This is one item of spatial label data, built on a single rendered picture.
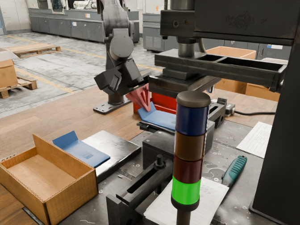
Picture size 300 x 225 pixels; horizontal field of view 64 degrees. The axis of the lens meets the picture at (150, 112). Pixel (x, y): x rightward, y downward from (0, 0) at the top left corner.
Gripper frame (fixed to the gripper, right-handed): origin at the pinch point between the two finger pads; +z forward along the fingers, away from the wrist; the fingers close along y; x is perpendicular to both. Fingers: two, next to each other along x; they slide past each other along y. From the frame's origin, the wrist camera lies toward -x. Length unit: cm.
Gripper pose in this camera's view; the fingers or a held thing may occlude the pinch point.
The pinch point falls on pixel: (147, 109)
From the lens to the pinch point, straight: 69.4
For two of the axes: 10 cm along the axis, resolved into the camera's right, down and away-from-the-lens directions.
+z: 4.4, 8.9, 1.2
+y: 6.8, -2.5, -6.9
